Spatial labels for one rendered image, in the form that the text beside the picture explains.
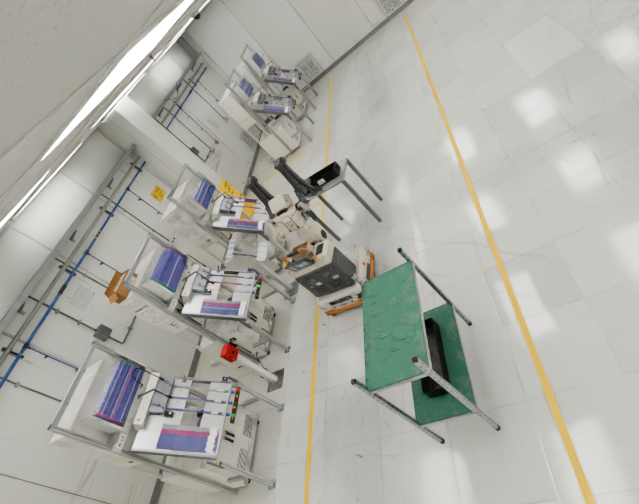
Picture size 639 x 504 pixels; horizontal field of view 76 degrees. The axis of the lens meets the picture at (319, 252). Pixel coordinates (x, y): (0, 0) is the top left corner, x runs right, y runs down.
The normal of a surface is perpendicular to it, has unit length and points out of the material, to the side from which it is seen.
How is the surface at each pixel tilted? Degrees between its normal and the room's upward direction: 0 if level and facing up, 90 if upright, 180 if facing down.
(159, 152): 90
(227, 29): 90
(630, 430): 0
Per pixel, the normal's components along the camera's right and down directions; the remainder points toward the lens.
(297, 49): -0.04, 0.70
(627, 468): -0.65, -0.57
